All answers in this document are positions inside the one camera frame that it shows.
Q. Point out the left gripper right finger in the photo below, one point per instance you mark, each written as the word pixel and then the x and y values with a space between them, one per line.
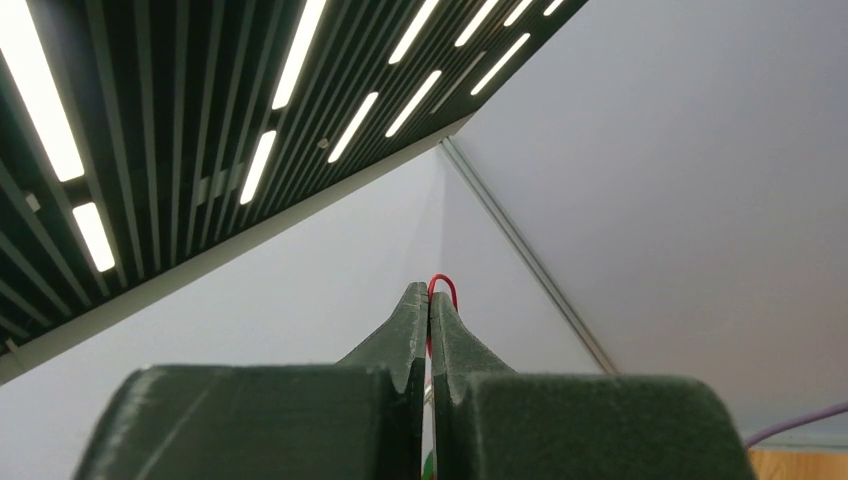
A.
pixel 492 422

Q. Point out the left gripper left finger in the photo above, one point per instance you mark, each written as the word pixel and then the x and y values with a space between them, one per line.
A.
pixel 359 418

